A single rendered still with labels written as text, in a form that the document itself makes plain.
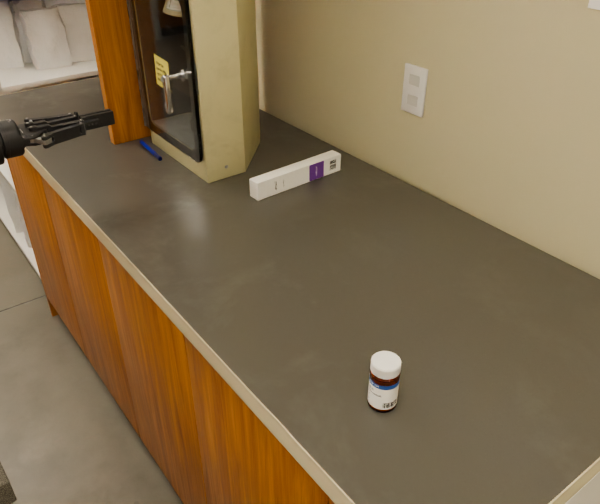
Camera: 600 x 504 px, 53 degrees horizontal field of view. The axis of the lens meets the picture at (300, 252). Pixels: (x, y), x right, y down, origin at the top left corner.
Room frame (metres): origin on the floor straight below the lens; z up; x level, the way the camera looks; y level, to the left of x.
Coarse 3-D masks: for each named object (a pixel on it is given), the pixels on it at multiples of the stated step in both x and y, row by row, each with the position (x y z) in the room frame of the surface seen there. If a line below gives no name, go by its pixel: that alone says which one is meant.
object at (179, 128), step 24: (144, 0) 1.52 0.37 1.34; (168, 0) 1.42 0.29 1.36; (144, 24) 1.54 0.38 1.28; (168, 24) 1.43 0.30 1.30; (144, 48) 1.55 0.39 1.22; (168, 48) 1.44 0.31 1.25; (144, 72) 1.57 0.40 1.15; (192, 72) 1.36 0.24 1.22; (192, 96) 1.36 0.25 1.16; (168, 120) 1.48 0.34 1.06; (192, 120) 1.37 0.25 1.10; (192, 144) 1.38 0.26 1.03
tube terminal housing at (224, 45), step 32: (192, 0) 1.36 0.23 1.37; (224, 0) 1.40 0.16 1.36; (192, 32) 1.36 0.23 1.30; (224, 32) 1.40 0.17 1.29; (224, 64) 1.40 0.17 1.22; (256, 64) 1.61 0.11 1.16; (224, 96) 1.39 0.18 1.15; (256, 96) 1.59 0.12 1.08; (224, 128) 1.39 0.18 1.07; (256, 128) 1.57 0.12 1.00; (192, 160) 1.42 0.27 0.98; (224, 160) 1.39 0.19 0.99
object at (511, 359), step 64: (64, 192) 1.32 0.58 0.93; (128, 192) 1.31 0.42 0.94; (192, 192) 1.31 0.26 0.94; (320, 192) 1.31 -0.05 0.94; (384, 192) 1.31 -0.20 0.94; (128, 256) 1.03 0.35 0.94; (192, 256) 1.03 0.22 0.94; (256, 256) 1.03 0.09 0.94; (320, 256) 1.03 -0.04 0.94; (384, 256) 1.03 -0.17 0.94; (448, 256) 1.03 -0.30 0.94; (512, 256) 1.03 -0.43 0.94; (192, 320) 0.82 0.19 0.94; (256, 320) 0.82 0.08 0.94; (320, 320) 0.82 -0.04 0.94; (384, 320) 0.82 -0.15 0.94; (448, 320) 0.83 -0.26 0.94; (512, 320) 0.82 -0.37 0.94; (576, 320) 0.82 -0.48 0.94; (256, 384) 0.67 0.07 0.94; (320, 384) 0.67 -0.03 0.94; (448, 384) 0.67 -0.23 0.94; (512, 384) 0.67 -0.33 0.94; (576, 384) 0.67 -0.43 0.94; (320, 448) 0.55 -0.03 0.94; (384, 448) 0.55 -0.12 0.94; (448, 448) 0.55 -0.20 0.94; (512, 448) 0.55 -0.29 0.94; (576, 448) 0.55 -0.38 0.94
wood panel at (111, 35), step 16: (96, 0) 1.61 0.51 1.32; (112, 0) 1.63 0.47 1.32; (96, 16) 1.61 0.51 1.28; (112, 16) 1.63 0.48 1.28; (128, 16) 1.66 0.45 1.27; (96, 32) 1.60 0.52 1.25; (112, 32) 1.63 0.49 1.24; (128, 32) 1.65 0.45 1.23; (96, 48) 1.61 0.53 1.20; (112, 48) 1.62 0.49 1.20; (128, 48) 1.65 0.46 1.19; (112, 64) 1.62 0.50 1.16; (128, 64) 1.64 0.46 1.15; (112, 80) 1.61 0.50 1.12; (128, 80) 1.64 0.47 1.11; (112, 96) 1.61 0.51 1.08; (128, 96) 1.64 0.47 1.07; (128, 112) 1.63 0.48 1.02; (112, 128) 1.60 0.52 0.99; (128, 128) 1.63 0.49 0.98; (144, 128) 1.65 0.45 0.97
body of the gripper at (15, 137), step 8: (8, 120) 1.15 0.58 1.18; (0, 128) 1.13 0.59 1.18; (8, 128) 1.13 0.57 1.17; (16, 128) 1.14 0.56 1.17; (24, 128) 1.18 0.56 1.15; (8, 136) 1.12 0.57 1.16; (16, 136) 1.13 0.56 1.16; (24, 136) 1.14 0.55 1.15; (32, 136) 1.14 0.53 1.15; (40, 136) 1.16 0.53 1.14; (8, 144) 1.12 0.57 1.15; (16, 144) 1.12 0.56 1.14; (24, 144) 1.13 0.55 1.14; (32, 144) 1.14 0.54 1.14; (8, 152) 1.12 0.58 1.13; (16, 152) 1.13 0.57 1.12; (24, 152) 1.14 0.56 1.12
